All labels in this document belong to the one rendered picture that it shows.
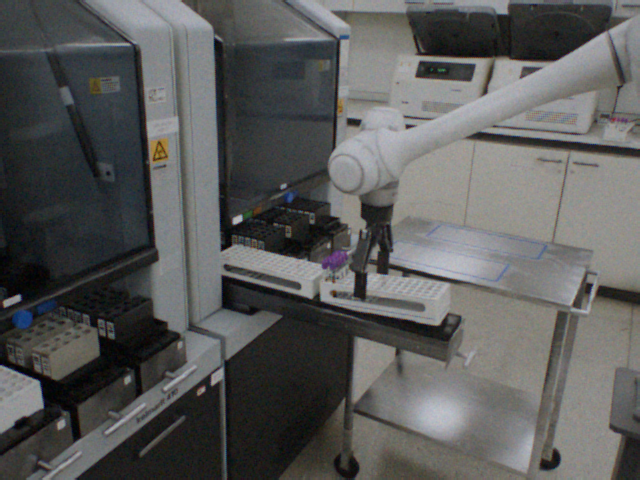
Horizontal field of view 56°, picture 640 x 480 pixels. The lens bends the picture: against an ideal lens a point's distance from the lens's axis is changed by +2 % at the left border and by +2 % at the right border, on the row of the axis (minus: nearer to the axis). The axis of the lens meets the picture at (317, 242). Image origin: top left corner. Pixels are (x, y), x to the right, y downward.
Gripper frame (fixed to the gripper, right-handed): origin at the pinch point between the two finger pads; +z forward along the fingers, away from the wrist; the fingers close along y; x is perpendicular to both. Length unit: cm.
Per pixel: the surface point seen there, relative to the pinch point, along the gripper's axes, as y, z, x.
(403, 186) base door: 229, 40, 73
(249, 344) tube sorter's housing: -9.0, 21.2, 29.3
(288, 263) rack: 1.7, 0.9, 24.2
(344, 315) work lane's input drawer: -6.7, 6.7, 3.7
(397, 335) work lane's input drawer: -6.7, 8.1, -9.8
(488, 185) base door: 229, 31, 20
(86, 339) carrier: -53, 0, 37
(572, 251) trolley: 65, 5, -39
